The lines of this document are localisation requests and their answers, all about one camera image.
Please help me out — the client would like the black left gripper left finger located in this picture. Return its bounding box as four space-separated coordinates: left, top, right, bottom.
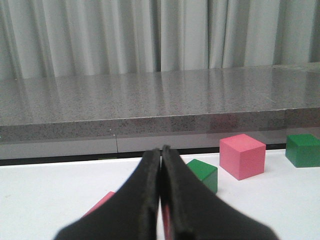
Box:
55 148 160 240

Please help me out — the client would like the grey stone counter ledge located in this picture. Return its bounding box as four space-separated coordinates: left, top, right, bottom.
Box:
0 62 320 160

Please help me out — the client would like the pink wooden cube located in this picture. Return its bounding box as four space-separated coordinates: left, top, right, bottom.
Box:
219 134 266 180

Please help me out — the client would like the green cube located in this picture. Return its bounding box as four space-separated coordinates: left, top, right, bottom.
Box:
186 159 218 194
285 134 320 168

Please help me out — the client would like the grey pleated curtain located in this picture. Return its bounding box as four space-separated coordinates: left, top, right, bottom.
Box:
0 0 320 79

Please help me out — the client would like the green cube near left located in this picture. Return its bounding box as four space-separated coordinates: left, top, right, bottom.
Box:
186 159 218 194

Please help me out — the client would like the green cube far right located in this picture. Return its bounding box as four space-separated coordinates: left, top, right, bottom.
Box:
285 134 320 168

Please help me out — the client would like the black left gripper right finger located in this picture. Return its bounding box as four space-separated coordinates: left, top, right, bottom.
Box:
160 145 278 240

